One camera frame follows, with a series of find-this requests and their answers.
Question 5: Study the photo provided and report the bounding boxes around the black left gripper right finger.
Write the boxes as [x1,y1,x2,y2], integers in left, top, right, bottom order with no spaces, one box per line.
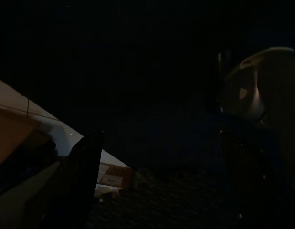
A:
[219,130,295,229]

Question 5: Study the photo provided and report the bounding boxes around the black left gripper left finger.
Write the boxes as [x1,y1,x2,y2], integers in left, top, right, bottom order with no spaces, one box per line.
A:
[25,130,105,229]

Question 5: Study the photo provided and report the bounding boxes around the brown cardboard box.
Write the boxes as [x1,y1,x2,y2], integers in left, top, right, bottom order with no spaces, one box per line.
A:
[97,162,134,191]

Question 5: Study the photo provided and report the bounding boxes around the flat brown cardboard panel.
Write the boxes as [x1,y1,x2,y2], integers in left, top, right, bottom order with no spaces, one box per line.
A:
[0,104,42,172]

